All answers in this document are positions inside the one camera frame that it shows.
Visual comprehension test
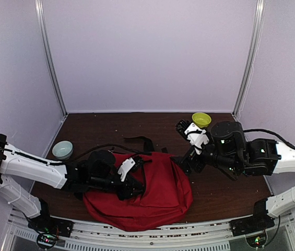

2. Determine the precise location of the red backpack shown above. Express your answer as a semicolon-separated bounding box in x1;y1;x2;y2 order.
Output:
74;135;194;232

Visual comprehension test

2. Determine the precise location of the right aluminium frame post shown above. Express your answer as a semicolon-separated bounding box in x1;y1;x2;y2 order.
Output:
232;0;266;120

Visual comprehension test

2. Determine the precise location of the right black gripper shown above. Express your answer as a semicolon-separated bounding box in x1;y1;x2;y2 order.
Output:
170;131;241;177

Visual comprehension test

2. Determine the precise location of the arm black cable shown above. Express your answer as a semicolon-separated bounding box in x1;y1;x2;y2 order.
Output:
0;143;153;167
243;128;295;154

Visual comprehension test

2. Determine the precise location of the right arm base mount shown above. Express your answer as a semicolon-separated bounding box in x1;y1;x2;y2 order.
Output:
229;198;281;250

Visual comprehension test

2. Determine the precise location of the yellow-green plastic bowl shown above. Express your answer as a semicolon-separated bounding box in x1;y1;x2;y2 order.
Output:
192;112;212;128

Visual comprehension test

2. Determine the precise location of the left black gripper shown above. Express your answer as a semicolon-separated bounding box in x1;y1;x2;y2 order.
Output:
89;174;147;201

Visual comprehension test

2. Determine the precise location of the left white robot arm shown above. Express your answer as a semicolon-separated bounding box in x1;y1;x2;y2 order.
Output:
0;134;145;232

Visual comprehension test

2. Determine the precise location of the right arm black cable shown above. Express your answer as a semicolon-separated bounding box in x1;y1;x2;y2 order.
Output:
243;128;295;154

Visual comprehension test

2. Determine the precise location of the pale green ceramic bowl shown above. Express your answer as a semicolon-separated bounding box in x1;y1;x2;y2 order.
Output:
52;141;74;160

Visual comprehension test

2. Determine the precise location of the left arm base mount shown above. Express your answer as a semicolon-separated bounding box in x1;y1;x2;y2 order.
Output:
26;199;74;250

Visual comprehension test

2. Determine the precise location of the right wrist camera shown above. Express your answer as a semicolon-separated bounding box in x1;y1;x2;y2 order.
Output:
175;120;210;155

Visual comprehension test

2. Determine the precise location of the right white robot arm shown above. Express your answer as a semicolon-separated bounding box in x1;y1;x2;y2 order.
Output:
175;120;295;231

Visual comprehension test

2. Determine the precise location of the aluminium frame post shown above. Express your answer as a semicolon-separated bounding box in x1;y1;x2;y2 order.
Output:
232;0;266;120
35;0;68;117

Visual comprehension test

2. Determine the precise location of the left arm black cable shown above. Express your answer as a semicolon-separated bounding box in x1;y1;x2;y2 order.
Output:
0;143;153;167

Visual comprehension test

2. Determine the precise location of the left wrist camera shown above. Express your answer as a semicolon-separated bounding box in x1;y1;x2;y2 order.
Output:
117;155;144;182

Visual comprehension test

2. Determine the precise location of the left aluminium frame post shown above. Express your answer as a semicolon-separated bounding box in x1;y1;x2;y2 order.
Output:
35;0;68;117

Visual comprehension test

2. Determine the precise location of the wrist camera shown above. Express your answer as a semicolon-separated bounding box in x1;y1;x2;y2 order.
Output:
117;155;144;182
175;120;210;155

